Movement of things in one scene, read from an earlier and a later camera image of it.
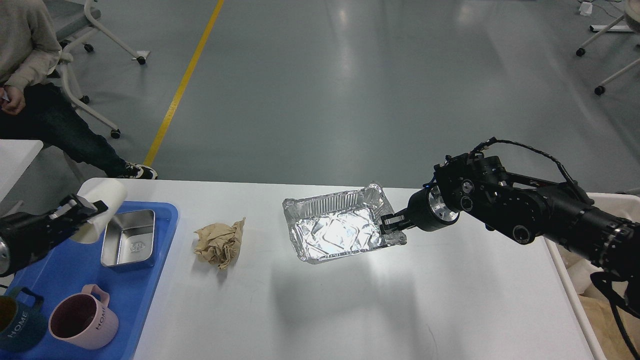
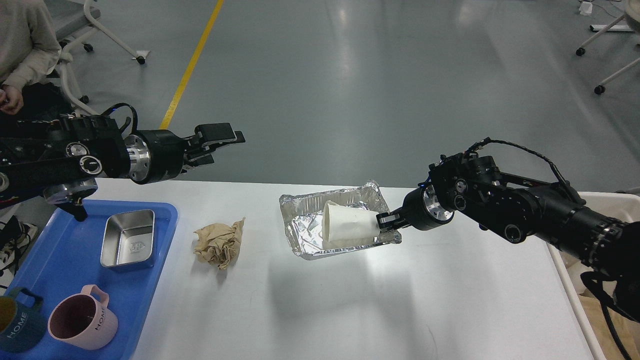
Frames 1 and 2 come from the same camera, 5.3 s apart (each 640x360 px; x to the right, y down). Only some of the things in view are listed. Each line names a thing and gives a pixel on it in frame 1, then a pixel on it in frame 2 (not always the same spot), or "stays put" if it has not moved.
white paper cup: [112, 193] to [345, 227]
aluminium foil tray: [332, 224] stays put
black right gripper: [426, 210] stays put
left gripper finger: [72, 211] to [208, 137]
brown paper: [219, 243] stays put
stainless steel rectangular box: [129, 241] stays put
